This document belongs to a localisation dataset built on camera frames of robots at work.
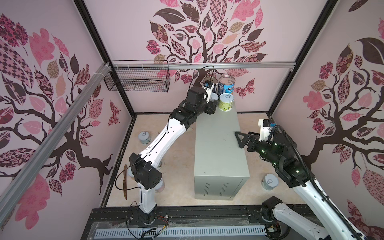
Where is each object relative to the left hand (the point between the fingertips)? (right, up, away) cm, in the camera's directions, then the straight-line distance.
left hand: (210, 100), depth 75 cm
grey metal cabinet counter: (+2, -29, -20) cm, 35 cm away
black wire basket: (-44, +20, +20) cm, 52 cm away
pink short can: (-27, -46, +4) cm, 53 cm away
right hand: (+14, -16, -9) cm, 23 cm away
